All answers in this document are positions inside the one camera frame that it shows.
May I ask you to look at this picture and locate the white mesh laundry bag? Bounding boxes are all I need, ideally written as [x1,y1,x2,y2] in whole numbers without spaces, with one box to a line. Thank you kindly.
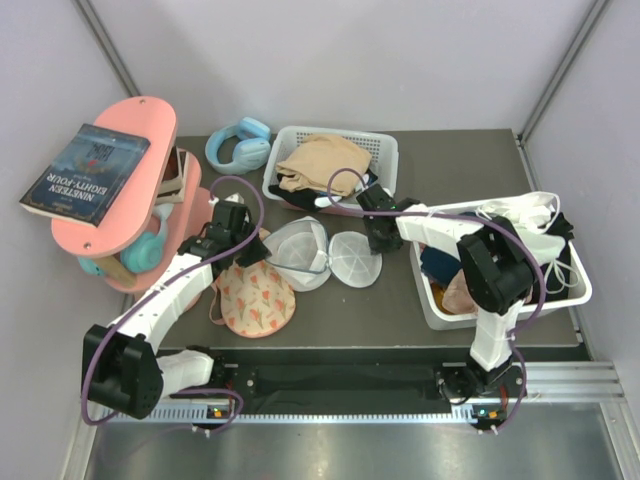
[263,216,383,292]

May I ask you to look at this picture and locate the white bra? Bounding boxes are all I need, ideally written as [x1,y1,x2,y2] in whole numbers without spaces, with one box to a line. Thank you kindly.
[475,191,561,234]
[516,227,579,294]

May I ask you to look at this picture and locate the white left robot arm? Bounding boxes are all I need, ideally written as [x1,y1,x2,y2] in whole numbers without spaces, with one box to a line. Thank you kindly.
[81,194,270,419]

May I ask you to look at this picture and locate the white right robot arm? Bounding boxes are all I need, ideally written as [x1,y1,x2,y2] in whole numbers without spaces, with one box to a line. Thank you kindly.
[356,185,542,396]

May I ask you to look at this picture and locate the floral mesh laundry bag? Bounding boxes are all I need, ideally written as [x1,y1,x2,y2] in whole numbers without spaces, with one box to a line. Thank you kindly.
[209,260,297,339]

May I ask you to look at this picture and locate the white bra in bin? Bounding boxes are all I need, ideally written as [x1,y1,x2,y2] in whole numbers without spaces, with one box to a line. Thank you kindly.
[516,227,579,294]

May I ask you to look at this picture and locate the navy lace garment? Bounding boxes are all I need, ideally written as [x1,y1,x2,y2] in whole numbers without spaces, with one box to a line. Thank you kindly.
[420,246,462,287]

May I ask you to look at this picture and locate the black garment in basket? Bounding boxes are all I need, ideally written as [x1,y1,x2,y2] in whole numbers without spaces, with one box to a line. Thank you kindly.
[268,169,378,212]

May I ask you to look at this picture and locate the stacked books on shelf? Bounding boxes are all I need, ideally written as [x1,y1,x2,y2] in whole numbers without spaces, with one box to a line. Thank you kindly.
[155,147,188,205]

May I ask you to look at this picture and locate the blue headphones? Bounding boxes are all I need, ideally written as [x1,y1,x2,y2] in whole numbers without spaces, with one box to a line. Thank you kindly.
[205,117,271,176]

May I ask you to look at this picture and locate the white perforated plastic basket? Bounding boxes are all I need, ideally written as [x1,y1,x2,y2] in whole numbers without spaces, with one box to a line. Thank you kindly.
[262,126,399,210]

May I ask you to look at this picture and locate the teal headphones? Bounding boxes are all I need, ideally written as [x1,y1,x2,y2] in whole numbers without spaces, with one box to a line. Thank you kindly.
[76,209,168,279]

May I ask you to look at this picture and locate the pink garment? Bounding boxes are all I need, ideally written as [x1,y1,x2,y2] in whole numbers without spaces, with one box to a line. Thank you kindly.
[442,270,478,315]

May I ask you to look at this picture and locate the beige garment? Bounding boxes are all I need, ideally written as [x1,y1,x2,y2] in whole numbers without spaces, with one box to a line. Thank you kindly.
[276,134,372,196]

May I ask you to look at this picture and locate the pink two-tier shelf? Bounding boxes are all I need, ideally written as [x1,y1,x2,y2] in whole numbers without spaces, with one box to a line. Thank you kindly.
[51,96,213,294]

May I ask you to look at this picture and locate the dark blue hardcover book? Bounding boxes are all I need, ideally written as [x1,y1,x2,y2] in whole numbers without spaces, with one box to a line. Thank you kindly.
[19,124,151,227]

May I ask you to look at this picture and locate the white plastic bin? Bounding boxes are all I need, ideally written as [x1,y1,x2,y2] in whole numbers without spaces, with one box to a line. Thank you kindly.
[410,199,592,331]

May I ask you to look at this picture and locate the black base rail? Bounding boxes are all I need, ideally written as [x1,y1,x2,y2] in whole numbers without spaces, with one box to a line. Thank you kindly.
[159,346,481,426]

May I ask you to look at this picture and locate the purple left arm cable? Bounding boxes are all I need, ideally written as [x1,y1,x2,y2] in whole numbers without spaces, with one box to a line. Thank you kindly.
[79,175,267,436]

